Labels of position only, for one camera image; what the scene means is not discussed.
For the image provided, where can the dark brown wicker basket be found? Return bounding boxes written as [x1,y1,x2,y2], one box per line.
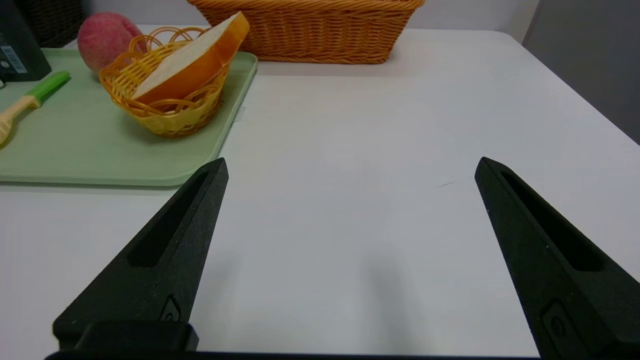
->
[15,0,86,49]

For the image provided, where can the orange wicker basket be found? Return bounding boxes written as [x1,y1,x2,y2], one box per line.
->
[186,0,426,65]

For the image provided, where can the light green plastic tray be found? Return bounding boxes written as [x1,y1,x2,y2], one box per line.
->
[0,48,259,187]

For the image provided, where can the white bread slice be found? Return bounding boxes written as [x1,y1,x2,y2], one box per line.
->
[131,11,250,106]

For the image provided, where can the dark soap dispenser bottle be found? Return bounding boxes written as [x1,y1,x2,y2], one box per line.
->
[0,0,52,83]

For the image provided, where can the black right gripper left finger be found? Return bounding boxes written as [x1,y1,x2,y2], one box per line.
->
[52,157,229,353]

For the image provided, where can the green yellow pasta spoon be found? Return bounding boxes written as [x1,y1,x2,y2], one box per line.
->
[0,70,71,148]

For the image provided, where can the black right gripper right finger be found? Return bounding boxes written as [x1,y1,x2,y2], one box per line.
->
[474,156,640,360]

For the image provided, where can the red peach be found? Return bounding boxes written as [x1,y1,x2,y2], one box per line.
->
[77,12,146,77]

